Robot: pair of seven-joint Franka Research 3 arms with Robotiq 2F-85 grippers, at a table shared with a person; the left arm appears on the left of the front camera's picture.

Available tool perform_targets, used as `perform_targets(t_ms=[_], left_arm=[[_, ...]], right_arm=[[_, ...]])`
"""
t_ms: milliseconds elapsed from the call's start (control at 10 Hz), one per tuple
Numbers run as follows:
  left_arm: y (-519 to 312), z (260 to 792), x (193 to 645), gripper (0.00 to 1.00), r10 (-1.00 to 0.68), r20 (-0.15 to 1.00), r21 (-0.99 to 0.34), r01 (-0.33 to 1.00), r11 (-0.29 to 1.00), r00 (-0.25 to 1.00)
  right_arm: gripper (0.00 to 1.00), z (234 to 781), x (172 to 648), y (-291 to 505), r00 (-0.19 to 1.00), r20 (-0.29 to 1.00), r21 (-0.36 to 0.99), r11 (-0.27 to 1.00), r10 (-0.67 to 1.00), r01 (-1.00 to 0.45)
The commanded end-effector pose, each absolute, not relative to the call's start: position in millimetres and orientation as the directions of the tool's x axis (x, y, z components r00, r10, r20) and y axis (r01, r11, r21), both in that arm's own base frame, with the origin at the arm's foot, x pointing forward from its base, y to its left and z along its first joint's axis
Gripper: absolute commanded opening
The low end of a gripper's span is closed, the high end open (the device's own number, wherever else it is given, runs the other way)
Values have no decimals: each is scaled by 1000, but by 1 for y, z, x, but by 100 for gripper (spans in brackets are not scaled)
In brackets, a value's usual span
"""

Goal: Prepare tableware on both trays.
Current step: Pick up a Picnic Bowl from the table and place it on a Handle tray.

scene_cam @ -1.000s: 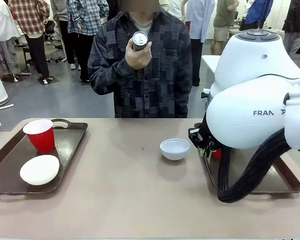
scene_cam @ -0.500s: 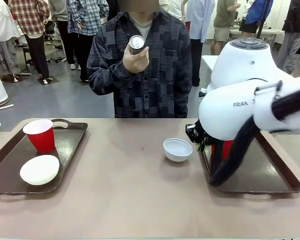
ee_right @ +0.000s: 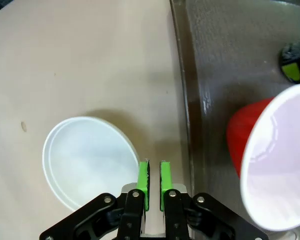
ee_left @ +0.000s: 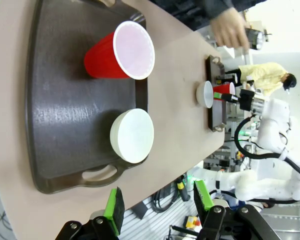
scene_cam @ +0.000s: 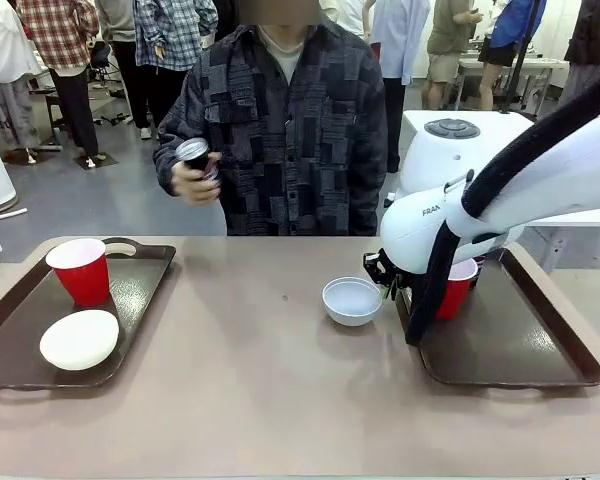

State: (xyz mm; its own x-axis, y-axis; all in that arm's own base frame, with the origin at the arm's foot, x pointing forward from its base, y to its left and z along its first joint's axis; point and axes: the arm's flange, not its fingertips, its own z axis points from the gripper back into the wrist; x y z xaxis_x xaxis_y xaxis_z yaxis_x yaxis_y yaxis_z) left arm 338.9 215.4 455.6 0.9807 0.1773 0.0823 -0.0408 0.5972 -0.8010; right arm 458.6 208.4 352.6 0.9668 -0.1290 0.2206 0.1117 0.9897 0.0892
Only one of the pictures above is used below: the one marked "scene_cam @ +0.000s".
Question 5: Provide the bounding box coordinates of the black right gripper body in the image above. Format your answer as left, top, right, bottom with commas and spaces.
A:
363, 247, 402, 284

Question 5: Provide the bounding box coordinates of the red plastic cup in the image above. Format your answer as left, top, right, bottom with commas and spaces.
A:
45, 237, 110, 308
433, 257, 480, 322

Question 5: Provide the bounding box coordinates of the black Pepsi can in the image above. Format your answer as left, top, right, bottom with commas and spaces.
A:
174, 138, 223, 190

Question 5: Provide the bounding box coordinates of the white bowl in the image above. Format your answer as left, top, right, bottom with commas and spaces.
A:
321, 276, 384, 328
39, 309, 121, 372

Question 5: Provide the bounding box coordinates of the person's left forearm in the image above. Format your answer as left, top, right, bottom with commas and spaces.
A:
348, 144, 390, 237

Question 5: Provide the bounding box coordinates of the person's right forearm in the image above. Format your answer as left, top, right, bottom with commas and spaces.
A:
152, 107, 216, 197

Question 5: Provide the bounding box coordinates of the person's right hand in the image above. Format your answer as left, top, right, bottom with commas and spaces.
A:
170, 152, 223, 206

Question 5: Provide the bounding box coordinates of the brown plastic serving tray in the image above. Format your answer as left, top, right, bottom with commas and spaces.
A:
395, 243, 600, 389
0, 236, 178, 391

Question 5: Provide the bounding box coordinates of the person in patchwork shirt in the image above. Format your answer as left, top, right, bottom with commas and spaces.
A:
152, 0, 390, 238

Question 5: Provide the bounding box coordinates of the bystander in light blue shirt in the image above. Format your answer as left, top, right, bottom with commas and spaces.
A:
371, 0, 432, 175

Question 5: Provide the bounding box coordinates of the bystander in olive shirt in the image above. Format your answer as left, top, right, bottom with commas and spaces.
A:
425, 0, 484, 112

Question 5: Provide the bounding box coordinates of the black tripod pole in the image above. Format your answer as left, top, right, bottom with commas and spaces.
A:
497, 0, 546, 117

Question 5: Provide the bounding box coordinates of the bystander in blue top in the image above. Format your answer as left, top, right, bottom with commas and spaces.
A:
478, 0, 549, 113

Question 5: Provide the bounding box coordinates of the white background desk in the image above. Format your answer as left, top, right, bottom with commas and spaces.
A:
457, 40, 570, 112

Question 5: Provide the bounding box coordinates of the bystander in dark jacket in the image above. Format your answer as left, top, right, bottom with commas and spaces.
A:
559, 0, 600, 109

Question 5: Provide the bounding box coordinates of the bystander in blue plaid shirt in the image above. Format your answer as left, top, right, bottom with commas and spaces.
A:
132, 0, 220, 131

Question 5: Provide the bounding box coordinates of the bystander in grey top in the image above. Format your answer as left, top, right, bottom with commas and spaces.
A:
95, 0, 155, 141

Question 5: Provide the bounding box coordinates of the black office chair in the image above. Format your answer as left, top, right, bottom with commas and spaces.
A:
88, 40, 134, 126

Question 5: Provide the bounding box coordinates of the bystander in red plaid shirt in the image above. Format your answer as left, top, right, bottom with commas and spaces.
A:
17, 0, 109, 170

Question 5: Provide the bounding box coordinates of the bystander in white top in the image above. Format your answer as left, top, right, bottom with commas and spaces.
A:
0, 0, 44, 164

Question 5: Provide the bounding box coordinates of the black braided cable sleeve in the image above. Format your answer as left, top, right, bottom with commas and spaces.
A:
404, 57, 600, 347

